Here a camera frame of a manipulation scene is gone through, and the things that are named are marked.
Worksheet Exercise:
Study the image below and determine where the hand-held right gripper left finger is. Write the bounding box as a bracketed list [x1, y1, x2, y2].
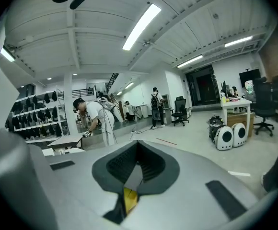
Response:
[92, 139, 139, 226]

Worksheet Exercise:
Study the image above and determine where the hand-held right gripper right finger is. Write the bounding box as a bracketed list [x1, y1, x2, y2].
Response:
[136, 139, 181, 197]

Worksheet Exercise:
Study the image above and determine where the black gold gift box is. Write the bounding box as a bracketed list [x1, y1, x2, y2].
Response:
[123, 186, 139, 213]

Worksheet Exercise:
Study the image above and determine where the white work table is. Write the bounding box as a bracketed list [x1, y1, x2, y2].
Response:
[47, 135, 83, 147]

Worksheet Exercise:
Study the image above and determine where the grey shelf cabinet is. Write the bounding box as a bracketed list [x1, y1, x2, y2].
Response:
[161, 93, 176, 125]

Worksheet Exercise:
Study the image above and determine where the black mesh office chair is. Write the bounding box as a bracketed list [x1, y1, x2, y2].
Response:
[171, 95, 190, 127]

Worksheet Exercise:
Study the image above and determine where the black bag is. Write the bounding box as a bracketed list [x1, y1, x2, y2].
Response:
[208, 115, 225, 142]

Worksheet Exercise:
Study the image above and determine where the white pet carrier backpack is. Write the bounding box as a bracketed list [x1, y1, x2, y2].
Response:
[214, 126, 234, 151]
[231, 122, 247, 149]

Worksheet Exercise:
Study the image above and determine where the white shelf rack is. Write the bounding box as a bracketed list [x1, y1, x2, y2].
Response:
[6, 89, 69, 141]

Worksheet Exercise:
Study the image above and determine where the row of black bags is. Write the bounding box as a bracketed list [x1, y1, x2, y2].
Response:
[6, 91, 63, 140]

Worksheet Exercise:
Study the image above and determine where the brown wooden cabinet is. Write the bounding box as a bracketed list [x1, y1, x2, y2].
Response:
[227, 112, 255, 138]

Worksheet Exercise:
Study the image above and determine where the black double door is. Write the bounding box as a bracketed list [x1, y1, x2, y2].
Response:
[185, 64, 221, 107]

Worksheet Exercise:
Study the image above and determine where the white desk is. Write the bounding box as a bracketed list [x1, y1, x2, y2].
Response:
[220, 97, 253, 139]

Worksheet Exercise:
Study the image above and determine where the long ceiling light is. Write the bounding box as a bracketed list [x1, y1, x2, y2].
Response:
[223, 35, 254, 48]
[122, 3, 162, 51]
[176, 54, 204, 69]
[0, 46, 16, 63]

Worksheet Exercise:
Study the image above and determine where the black wall screen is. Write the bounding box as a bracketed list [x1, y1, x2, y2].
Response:
[238, 68, 262, 87]

